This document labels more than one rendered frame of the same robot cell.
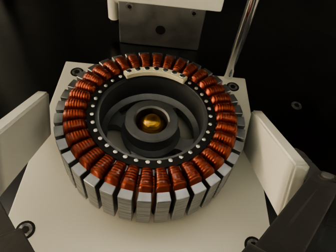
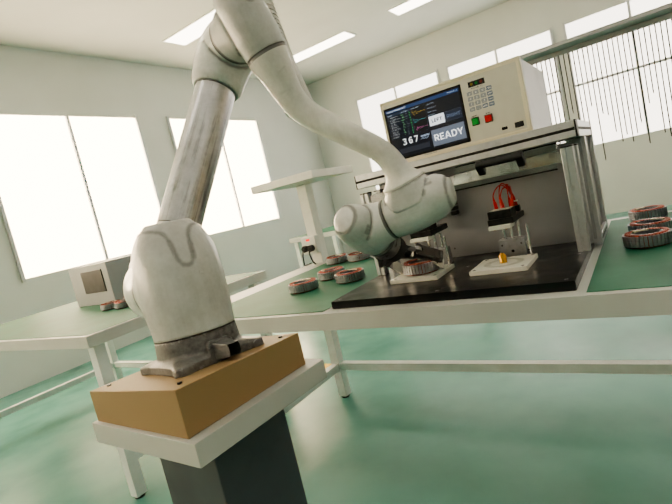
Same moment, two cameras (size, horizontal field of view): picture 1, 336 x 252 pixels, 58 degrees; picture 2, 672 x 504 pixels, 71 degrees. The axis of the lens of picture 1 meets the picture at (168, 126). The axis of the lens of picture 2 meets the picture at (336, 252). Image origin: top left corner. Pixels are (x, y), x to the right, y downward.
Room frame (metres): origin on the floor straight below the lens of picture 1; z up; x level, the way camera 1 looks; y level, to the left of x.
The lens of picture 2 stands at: (-1.13, -0.69, 1.05)
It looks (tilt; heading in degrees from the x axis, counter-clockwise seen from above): 6 degrees down; 39
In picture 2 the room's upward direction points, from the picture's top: 13 degrees counter-clockwise
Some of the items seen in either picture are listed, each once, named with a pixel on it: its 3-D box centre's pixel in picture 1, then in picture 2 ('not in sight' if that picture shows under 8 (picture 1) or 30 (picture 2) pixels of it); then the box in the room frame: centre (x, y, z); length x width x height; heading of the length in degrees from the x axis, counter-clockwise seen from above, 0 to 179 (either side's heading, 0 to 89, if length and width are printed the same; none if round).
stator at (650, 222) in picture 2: not in sight; (650, 226); (0.50, -0.54, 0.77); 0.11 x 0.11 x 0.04
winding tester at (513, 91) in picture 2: not in sight; (469, 117); (0.45, -0.10, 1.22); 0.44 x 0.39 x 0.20; 95
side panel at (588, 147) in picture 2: not in sight; (592, 187); (0.55, -0.40, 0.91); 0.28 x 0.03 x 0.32; 5
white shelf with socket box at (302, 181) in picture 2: not in sight; (312, 221); (0.63, 0.84, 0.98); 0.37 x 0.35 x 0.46; 95
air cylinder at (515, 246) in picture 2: not in sight; (514, 246); (0.28, -0.22, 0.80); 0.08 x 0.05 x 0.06; 95
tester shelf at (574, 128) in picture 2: not in sight; (472, 155); (0.44, -0.09, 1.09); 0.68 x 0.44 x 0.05; 95
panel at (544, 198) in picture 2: not in sight; (477, 208); (0.38, -0.09, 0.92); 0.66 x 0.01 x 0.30; 95
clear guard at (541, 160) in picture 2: not in sight; (514, 164); (0.15, -0.30, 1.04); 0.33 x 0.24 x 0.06; 5
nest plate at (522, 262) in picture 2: not in sight; (504, 264); (0.13, -0.23, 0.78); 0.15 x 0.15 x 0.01; 5
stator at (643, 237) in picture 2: not in sight; (647, 237); (0.33, -0.55, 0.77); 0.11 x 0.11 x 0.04
